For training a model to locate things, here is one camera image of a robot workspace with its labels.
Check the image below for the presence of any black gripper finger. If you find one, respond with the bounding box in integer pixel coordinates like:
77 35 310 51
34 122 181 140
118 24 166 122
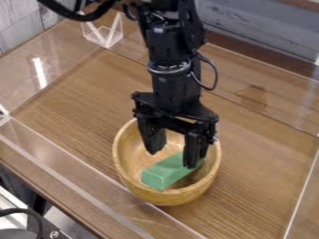
137 118 166 155
182 130 214 169

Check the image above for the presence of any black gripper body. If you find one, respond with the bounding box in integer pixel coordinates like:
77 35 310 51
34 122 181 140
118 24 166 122
129 63 220 138

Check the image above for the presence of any green rectangular block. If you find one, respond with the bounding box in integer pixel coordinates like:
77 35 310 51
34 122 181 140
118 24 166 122
140 152 204 191

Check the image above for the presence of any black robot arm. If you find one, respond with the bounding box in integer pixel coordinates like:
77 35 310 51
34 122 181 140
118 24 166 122
37 0 218 168

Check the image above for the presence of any brown wooden bowl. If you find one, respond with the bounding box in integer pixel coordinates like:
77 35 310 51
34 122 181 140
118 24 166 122
111 119 221 206

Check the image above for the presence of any clear acrylic tray wall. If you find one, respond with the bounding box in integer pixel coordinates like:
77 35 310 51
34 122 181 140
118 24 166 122
0 21 319 239

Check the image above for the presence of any clear acrylic corner bracket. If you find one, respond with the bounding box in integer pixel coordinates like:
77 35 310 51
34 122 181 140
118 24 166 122
81 12 122 49

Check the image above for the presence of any black metal table frame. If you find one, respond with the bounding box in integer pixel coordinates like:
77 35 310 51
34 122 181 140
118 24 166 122
0 165 98 239

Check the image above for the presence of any black cable lower left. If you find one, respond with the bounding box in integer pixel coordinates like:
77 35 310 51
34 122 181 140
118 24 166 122
0 208 43 239

